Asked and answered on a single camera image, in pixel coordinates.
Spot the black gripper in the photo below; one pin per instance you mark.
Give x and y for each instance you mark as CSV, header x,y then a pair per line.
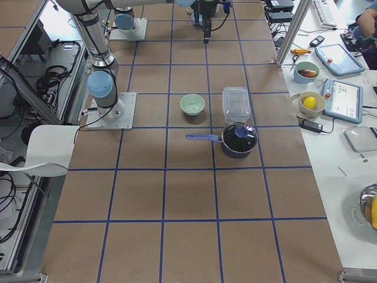
x,y
206,11

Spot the green bowl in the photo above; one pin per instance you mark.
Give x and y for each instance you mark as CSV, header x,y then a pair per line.
x,y
192,104

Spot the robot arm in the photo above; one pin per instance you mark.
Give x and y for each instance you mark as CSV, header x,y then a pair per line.
x,y
124,20
85,14

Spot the blue bowl with fruit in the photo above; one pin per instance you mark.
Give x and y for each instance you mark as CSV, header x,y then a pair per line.
x,y
305,72

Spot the cream bowl with lemon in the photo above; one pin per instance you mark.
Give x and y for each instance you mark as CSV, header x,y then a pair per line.
x,y
311,104

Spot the steel bowl with banana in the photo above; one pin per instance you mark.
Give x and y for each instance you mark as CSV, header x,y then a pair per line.
x,y
365,213

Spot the clear plastic food container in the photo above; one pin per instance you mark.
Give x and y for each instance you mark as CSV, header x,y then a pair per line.
x,y
235,104

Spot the yellow screwdriver tool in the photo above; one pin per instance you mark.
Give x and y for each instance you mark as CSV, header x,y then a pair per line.
x,y
299,51

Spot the dark blue saucepan with lid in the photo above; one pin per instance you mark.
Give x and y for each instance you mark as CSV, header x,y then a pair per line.
x,y
237,139

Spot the white keyboard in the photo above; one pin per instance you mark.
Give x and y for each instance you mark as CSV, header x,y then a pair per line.
x,y
324,14

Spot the blue teach pendant tablet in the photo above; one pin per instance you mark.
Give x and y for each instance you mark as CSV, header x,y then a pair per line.
x,y
338,60

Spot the black power brick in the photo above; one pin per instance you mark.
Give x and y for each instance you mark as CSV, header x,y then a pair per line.
x,y
311,126

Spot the white plastic sheet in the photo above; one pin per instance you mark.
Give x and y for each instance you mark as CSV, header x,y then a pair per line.
x,y
49,151

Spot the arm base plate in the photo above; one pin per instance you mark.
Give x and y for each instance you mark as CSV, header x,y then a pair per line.
x,y
120,117
114,33

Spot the aluminium frame post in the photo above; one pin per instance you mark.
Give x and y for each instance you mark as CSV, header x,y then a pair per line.
x,y
297,20

